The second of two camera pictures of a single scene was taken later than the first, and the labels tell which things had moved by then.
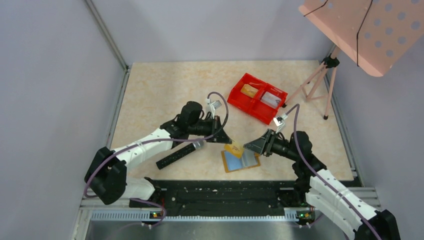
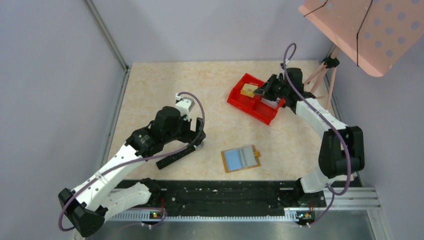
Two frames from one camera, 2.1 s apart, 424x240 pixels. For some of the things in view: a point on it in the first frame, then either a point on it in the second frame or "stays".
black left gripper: (215, 127) → (193, 136)
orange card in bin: (249, 90) stays
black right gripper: (269, 141) → (272, 87)
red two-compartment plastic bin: (257, 98) stays
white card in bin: (271, 100) stays
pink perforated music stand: (375, 34) stays
